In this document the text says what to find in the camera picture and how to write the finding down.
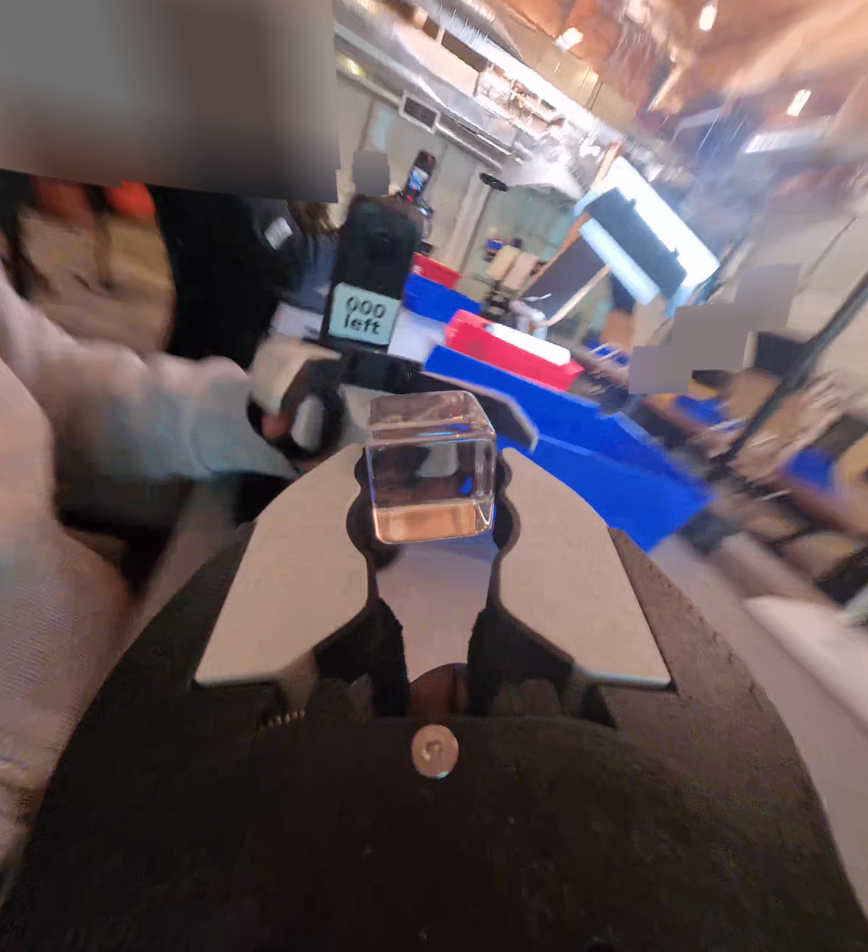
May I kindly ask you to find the white flat slab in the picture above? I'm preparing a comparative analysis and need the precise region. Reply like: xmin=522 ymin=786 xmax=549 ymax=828
xmin=488 ymin=322 xmax=575 ymax=367

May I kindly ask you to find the studio light panel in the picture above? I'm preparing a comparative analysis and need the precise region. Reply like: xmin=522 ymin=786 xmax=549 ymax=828
xmin=577 ymin=155 xmax=723 ymax=304

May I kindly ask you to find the person's left forearm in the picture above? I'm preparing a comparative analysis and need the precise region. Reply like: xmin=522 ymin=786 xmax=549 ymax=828
xmin=0 ymin=186 xmax=297 ymax=480

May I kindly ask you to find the red storage bin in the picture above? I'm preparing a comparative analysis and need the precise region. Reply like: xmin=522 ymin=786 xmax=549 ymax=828
xmin=410 ymin=251 xmax=462 ymax=289
xmin=443 ymin=307 xmax=585 ymax=393

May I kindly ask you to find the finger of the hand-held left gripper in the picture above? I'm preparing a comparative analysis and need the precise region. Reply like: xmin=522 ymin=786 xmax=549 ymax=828
xmin=470 ymin=385 xmax=541 ymax=453

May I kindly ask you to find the black handheld camera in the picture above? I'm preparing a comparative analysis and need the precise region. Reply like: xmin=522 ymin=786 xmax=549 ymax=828
xmin=403 ymin=150 xmax=440 ymax=203

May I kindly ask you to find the clear acrylic cube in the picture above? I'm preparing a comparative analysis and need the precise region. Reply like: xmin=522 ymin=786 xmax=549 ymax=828
xmin=363 ymin=390 xmax=498 ymax=545

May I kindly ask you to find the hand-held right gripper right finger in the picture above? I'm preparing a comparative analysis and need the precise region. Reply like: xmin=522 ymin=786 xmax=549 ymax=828
xmin=488 ymin=448 xmax=673 ymax=687

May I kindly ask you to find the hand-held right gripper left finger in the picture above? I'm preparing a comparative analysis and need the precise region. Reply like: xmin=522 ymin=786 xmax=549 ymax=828
xmin=194 ymin=445 xmax=375 ymax=687

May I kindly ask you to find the large blue storage bin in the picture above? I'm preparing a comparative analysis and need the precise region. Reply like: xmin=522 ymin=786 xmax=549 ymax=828
xmin=425 ymin=344 xmax=712 ymax=553

